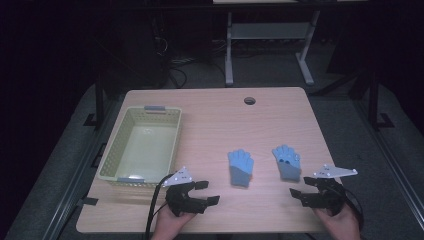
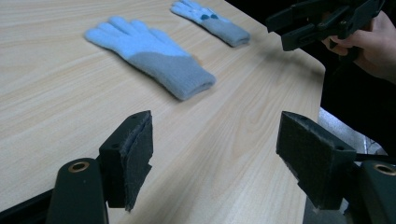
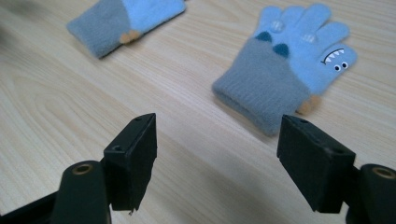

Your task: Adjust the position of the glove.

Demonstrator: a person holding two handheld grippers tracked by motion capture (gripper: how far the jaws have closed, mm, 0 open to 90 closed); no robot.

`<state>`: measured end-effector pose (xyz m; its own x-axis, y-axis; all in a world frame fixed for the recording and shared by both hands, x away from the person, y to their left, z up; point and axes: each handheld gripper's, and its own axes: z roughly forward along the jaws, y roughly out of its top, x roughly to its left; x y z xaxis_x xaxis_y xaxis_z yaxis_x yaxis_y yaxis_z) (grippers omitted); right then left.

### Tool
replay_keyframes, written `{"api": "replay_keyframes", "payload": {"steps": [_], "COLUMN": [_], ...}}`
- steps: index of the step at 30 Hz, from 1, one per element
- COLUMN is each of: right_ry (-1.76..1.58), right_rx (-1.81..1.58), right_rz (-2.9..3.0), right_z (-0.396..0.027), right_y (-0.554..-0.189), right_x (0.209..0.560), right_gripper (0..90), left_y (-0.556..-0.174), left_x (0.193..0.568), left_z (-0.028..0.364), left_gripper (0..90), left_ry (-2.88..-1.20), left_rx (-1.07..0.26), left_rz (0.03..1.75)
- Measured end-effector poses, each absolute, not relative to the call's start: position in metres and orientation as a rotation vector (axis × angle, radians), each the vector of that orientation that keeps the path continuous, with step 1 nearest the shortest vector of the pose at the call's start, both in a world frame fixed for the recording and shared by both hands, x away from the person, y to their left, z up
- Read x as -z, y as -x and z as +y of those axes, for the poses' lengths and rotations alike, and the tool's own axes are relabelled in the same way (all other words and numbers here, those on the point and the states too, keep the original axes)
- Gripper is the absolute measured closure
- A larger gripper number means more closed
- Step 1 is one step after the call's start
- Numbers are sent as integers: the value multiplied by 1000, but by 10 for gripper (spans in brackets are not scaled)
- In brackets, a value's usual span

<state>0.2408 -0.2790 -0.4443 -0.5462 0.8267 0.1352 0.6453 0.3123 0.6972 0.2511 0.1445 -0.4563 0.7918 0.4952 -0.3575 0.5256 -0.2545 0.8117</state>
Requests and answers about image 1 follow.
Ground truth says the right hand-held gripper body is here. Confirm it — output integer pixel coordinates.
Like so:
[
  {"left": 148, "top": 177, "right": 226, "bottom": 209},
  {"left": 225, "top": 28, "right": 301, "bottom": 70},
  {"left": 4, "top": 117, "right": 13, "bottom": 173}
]
[{"left": 301, "top": 163, "right": 359, "bottom": 216}]

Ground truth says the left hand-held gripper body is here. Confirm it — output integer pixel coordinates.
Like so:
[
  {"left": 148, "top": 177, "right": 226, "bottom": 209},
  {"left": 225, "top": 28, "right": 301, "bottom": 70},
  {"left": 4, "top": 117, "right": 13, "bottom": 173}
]
[{"left": 162, "top": 166, "right": 209, "bottom": 217}]

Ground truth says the blue knit glove with dark spots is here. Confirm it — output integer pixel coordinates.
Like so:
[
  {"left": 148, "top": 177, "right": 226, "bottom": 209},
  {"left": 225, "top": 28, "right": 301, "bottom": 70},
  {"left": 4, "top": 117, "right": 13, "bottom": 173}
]
[{"left": 271, "top": 144, "right": 302, "bottom": 183}]

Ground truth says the pale yellow plastic basket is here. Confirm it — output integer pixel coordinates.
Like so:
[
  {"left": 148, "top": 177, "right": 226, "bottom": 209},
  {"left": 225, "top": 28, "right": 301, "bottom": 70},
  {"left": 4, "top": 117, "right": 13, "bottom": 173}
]
[{"left": 97, "top": 105, "right": 183, "bottom": 188}]

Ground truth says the person's left hand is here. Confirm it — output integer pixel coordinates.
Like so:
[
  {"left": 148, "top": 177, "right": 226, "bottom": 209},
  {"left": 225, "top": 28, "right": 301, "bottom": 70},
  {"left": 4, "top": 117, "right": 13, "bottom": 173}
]
[{"left": 151, "top": 202, "right": 197, "bottom": 240}]

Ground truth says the person's right hand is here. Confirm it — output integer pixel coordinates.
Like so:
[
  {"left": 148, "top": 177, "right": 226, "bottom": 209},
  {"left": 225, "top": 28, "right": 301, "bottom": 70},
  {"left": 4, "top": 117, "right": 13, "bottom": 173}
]
[{"left": 313, "top": 203, "right": 363, "bottom": 240}]

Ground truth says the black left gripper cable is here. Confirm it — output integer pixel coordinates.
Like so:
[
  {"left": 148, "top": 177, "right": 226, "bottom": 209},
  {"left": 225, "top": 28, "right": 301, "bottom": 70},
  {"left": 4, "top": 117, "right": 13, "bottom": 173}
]
[{"left": 144, "top": 173, "right": 176, "bottom": 240}]

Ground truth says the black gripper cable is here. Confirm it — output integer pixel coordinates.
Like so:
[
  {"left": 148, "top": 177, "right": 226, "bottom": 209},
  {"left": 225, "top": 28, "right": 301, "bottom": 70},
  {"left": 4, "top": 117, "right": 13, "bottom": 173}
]
[
  {"left": 144, "top": 173, "right": 176, "bottom": 240},
  {"left": 333, "top": 186, "right": 365, "bottom": 231}
]

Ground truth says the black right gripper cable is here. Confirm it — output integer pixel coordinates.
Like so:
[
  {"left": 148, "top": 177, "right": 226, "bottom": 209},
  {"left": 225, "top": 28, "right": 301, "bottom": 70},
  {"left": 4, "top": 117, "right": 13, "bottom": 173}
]
[{"left": 333, "top": 186, "right": 365, "bottom": 231}]

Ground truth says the aluminium floor rail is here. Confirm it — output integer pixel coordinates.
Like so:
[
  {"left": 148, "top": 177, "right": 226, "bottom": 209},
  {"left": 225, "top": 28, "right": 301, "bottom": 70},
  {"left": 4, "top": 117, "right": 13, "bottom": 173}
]
[
  {"left": 42, "top": 99, "right": 116, "bottom": 240},
  {"left": 353, "top": 99, "right": 424, "bottom": 223}
]

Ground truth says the black stand post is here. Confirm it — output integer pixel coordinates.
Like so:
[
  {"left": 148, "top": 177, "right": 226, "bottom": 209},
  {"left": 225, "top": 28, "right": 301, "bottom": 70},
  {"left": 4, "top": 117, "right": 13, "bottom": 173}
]
[
  {"left": 367, "top": 70, "right": 395, "bottom": 131},
  {"left": 83, "top": 73, "right": 106, "bottom": 129}
]

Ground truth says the tangle of floor cables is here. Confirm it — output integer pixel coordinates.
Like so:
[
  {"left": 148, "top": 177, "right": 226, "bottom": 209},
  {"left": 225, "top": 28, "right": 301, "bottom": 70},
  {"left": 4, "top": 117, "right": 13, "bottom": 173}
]
[{"left": 153, "top": 36, "right": 228, "bottom": 89}]

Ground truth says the white metal desk frame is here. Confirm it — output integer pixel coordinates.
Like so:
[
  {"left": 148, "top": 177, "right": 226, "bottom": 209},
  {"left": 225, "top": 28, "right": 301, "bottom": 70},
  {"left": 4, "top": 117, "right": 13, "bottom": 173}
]
[{"left": 224, "top": 9, "right": 322, "bottom": 87}]

